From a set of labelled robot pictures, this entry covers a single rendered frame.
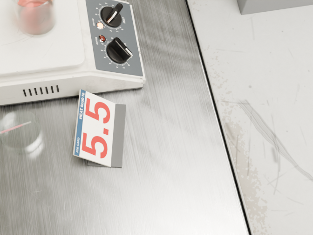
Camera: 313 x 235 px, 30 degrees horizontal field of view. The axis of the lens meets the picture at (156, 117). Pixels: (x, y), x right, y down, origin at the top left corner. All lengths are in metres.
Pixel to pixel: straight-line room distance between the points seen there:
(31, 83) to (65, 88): 0.05
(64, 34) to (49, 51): 0.03
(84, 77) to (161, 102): 0.12
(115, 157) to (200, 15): 0.25
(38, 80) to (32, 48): 0.04
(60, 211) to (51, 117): 0.13
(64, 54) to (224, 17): 0.27
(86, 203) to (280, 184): 0.25
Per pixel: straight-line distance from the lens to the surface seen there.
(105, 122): 0.77
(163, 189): 0.76
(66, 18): 0.76
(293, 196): 0.79
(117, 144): 0.77
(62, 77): 0.74
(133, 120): 0.79
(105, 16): 0.80
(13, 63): 0.73
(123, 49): 0.76
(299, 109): 0.84
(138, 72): 0.78
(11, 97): 0.78
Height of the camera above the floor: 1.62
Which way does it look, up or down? 66 degrees down
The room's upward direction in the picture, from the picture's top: 10 degrees clockwise
